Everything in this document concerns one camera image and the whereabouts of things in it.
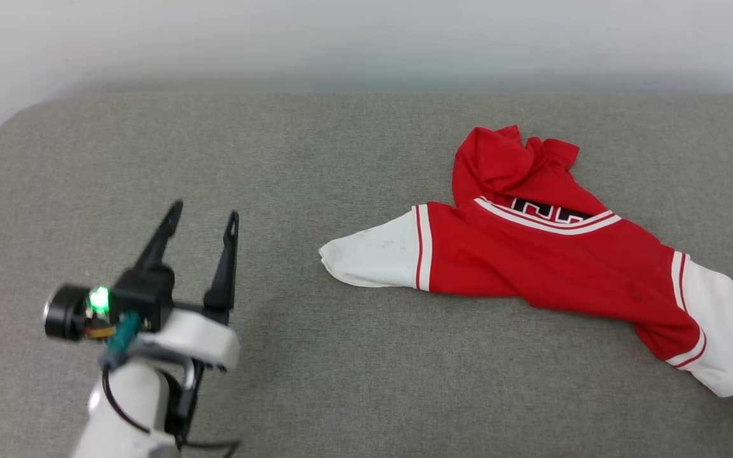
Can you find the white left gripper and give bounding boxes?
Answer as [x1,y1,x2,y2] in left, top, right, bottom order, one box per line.
[43,200,242,373]

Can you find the red and white jersey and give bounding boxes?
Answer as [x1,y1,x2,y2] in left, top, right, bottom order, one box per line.
[318,125,733,399]

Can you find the grey fabric sofa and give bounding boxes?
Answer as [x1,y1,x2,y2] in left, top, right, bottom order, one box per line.
[0,92,733,458]

